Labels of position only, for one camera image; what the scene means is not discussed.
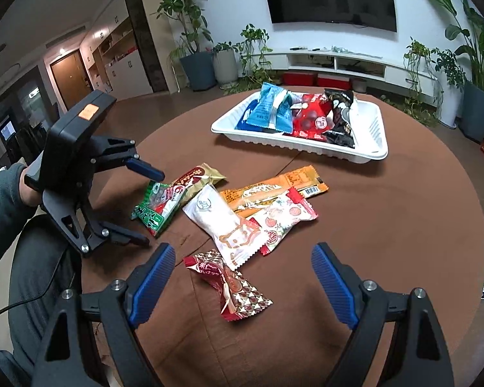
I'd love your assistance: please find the green red snack pack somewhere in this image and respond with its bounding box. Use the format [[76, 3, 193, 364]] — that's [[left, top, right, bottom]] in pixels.
[[131, 181, 185, 237]]

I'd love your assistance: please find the gold red snack pack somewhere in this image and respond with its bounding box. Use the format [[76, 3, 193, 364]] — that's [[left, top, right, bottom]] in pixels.
[[172, 163, 225, 207]]

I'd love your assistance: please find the red houndstooth candy pack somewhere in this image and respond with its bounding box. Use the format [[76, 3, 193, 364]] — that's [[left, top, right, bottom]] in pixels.
[[183, 250, 274, 322]]

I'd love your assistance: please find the dark blue Tipo cake pack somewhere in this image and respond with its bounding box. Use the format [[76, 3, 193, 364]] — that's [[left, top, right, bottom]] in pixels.
[[235, 99, 262, 132]]

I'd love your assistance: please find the white bear snack pack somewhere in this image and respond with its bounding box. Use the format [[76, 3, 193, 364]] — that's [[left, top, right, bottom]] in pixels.
[[183, 184, 267, 271]]

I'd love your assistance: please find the orange long snack pack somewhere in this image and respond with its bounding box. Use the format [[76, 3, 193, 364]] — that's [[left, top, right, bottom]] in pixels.
[[220, 165, 328, 218]]

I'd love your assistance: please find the light blue snack pack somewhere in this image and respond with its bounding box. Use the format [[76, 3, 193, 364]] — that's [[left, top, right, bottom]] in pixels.
[[247, 82, 301, 134]]

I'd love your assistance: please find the white red fruit snack pack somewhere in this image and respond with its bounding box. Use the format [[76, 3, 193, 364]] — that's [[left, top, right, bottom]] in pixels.
[[249, 188, 318, 256]]

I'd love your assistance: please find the red Mylikes chocolate bag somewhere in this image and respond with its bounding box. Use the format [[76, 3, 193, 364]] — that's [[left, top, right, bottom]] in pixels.
[[291, 94, 333, 143]]

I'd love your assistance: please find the white long snack pack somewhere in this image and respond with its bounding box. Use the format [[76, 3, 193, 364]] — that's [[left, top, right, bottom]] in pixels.
[[350, 99, 388, 160]]

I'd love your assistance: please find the black snack bag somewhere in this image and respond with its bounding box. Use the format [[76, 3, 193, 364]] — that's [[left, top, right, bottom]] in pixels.
[[323, 88, 355, 149]]

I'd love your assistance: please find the person grey sleeve forearm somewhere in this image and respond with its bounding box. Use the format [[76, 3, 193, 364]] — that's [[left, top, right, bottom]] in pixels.
[[0, 164, 37, 260]]

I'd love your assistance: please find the person left hand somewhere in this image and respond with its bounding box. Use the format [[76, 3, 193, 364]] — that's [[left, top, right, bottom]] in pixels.
[[19, 167, 42, 207]]

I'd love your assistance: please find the brown entrance door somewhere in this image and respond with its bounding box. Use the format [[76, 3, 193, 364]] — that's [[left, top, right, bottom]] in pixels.
[[50, 50, 92, 110]]

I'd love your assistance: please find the white shelf cabinet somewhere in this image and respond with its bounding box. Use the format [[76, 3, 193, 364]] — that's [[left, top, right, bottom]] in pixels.
[[79, 15, 153, 101]]

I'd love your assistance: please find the tall plant blue pot left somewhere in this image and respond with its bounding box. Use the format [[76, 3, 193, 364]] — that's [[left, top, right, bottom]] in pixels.
[[157, 0, 216, 92]]

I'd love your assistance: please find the tall plant blue pot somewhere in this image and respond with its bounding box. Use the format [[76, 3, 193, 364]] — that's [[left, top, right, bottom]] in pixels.
[[157, 0, 216, 92], [431, 0, 484, 142]]

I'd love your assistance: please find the plant in white pot left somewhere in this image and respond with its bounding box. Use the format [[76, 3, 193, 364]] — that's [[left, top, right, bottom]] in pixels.
[[212, 41, 238, 86]]

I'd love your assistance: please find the plant in white pot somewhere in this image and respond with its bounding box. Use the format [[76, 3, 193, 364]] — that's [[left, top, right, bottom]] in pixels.
[[431, 47, 466, 128], [212, 41, 238, 86]]

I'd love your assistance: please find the trailing vine plant left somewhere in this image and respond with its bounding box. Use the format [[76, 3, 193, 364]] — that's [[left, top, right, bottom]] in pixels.
[[224, 24, 278, 95]]

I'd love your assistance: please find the trailing vine plant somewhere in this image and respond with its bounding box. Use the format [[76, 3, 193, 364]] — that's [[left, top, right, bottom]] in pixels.
[[224, 24, 278, 95], [379, 38, 442, 128]]

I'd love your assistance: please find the red storage box left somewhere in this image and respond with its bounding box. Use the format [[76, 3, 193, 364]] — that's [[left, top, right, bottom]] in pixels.
[[281, 71, 317, 86]]

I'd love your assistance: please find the red storage box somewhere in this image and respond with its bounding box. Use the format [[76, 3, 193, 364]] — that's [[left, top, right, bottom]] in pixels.
[[281, 71, 317, 86], [317, 74, 352, 90]]

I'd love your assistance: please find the white plastic tray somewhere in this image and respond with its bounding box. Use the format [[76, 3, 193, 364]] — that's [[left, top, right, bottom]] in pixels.
[[210, 92, 389, 164]]

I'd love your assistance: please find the red storage box right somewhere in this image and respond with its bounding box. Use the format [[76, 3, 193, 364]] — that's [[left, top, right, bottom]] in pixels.
[[317, 74, 352, 90]]

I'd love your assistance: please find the tall plant blue pot right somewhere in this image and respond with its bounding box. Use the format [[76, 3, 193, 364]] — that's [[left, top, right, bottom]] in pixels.
[[431, 0, 484, 142]]

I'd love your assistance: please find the trailing vine plant right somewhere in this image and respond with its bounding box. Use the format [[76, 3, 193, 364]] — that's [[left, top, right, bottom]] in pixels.
[[379, 38, 442, 128]]

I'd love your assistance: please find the white tv console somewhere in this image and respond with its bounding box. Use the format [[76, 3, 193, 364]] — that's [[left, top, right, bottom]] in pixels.
[[261, 47, 439, 98]]

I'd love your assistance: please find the plant in white pot right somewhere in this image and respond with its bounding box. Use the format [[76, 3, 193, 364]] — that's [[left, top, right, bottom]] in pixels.
[[431, 47, 466, 128]]

